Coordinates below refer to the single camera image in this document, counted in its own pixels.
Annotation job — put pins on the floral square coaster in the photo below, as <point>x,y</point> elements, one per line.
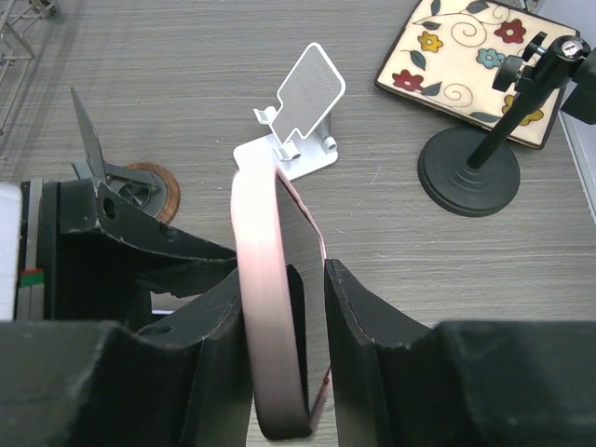
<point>448,52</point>

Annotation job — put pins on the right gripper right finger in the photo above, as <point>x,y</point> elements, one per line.
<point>397,382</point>

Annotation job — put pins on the white folding phone stand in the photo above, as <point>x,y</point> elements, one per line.
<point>300,138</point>

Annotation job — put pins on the grey wire dish rack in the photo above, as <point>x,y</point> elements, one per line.
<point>17,52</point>

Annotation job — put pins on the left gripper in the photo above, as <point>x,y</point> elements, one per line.
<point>77,250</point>

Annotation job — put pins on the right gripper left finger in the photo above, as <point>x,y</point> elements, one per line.
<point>181,381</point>

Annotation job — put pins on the black round phone stand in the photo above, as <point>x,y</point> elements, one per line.
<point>474,173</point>

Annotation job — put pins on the pink case phone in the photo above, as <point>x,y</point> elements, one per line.
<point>280,262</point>

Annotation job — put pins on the wooden base phone stand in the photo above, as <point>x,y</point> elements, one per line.
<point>147,186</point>

